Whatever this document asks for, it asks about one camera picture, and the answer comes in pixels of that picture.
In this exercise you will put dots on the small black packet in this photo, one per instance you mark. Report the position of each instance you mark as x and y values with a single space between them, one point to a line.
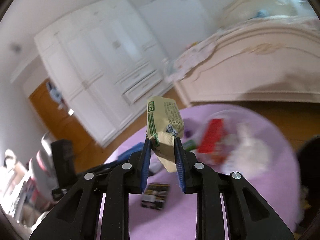
156 195

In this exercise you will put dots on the open white wardrobe drawer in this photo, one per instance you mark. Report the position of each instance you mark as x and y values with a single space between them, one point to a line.
140 90

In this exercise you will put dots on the cluttered white shelf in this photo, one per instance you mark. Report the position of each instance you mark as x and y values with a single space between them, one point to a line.
15 180

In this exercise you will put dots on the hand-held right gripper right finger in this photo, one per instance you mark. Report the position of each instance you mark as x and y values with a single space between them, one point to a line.
179 165

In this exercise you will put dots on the plain red carton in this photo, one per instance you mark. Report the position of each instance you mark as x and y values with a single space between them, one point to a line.
211 135

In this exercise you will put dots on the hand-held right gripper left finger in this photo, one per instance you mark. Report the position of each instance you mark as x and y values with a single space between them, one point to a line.
146 165

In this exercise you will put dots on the blue hanging bag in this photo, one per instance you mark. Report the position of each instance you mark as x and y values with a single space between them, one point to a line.
56 93

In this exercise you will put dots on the white wardrobe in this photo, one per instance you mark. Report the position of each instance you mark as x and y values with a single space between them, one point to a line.
100 67

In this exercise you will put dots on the beige packet with green print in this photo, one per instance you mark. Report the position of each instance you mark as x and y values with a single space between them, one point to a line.
162 120

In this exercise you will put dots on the cream wooden bed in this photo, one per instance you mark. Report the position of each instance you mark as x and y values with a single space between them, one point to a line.
250 80

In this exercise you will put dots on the black trash bin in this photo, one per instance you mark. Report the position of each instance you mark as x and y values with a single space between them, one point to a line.
310 155

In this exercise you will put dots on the purple round tablecloth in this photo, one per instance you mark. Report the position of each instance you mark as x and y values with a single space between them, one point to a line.
250 205

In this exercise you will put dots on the white mesh bath pouf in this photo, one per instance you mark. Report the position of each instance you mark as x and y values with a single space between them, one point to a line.
250 150

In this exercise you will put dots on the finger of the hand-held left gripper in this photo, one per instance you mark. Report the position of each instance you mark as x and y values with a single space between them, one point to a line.
127 152

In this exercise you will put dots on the blue plush toy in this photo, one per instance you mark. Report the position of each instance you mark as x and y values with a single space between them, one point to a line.
263 13

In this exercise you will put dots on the brown wooden door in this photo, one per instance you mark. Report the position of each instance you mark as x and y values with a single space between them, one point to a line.
57 125

